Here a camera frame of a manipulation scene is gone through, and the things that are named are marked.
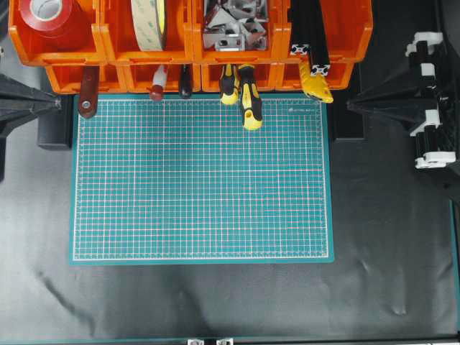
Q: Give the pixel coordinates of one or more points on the long yellow black screwdriver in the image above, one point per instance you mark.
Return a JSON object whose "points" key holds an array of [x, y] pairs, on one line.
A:
{"points": [[250, 101]]}

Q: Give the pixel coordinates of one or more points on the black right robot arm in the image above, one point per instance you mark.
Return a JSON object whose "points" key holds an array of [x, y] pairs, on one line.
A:
{"points": [[424, 99]]}

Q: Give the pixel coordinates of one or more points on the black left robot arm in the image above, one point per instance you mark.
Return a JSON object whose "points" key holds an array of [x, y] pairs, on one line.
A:
{"points": [[21, 104]]}

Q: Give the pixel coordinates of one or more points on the short yellow black screwdriver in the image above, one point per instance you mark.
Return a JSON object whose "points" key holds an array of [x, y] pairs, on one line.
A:
{"points": [[229, 85]]}

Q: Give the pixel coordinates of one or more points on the green grid cutting mat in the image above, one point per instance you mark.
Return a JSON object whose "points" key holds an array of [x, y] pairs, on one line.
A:
{"points": [[181, 182]]}

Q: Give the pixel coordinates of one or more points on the lower orange bin centre right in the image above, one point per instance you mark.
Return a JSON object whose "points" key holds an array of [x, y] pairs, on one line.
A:
{"points": [[265, 75]]}

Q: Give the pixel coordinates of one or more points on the yellow utility knife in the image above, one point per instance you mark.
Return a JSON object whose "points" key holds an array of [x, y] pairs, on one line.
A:
{"points": [[314, 86]]}

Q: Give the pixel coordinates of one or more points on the lower orange bin centre left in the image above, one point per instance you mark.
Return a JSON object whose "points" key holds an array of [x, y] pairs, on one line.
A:
{"points": [[139, 77]]}

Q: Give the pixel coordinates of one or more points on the upper orange bin centre right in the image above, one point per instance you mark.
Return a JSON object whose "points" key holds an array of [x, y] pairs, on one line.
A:
{"points": [[277, 42]]}

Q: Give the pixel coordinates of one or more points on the pile of metal corner brackets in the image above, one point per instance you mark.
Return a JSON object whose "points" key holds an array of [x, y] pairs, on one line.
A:
{"points": [[232, 26]]}

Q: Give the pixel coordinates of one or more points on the upper orange bin centre left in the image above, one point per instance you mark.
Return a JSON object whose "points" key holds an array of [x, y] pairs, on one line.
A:
{"points": [[120, 43]]}

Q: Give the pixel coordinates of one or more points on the black aluminium extrusion bar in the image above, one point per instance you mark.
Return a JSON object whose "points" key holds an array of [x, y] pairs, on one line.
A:
{"points": [[318, 49], [300, 30]]}

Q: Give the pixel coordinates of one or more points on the beige double-sided tape roll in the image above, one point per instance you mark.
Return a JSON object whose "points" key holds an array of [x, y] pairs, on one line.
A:
{"points": [[150, 24]]}

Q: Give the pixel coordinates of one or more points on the upper orange bin far right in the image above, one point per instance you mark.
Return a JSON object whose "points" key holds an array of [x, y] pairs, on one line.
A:
{"points": [[348, 28]]}

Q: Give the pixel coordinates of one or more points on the red tape roll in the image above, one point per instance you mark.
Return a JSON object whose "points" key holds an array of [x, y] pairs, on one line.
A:
{"points": [[62, 24]]}

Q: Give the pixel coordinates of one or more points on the black round tool handle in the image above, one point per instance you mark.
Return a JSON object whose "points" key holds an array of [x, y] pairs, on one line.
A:
{"points": [[185, 83]]}

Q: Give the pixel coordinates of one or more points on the white and maroon tool handle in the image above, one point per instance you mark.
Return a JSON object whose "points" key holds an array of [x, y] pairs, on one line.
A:
{"points": [[159, 81]]}

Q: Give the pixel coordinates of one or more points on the brown wooden tool handle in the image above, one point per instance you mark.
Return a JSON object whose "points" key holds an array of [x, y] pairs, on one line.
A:
{"points": [[88, 101]]}

